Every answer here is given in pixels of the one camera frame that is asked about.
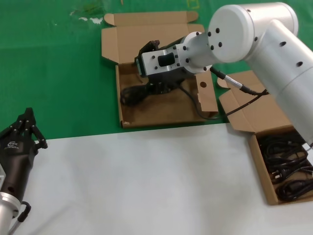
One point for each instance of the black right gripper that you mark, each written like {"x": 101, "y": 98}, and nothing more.
{"x": 171, "y": 77}

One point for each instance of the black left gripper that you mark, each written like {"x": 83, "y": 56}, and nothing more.
{"x": 17, "y": 159}

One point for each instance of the green table cloth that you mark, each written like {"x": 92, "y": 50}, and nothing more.
{"x": 49, "y": 73}

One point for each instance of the white table sheet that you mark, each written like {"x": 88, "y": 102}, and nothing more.
{"x": 146, "y": 183}

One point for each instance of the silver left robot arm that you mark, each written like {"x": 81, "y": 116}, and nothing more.
{"x": 6, "y": 210}

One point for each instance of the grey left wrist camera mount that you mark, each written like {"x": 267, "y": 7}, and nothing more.
{"x": 2, "y": 176}

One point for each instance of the plain cardboard mailer box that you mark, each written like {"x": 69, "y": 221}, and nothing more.
{"x": 244, "y": 117}

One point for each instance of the cardboard box with round holes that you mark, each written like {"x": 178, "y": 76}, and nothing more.
{"x": 151, "y": 29}

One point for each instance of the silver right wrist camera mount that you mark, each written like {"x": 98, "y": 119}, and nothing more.
{"x": 151, "y": 61}

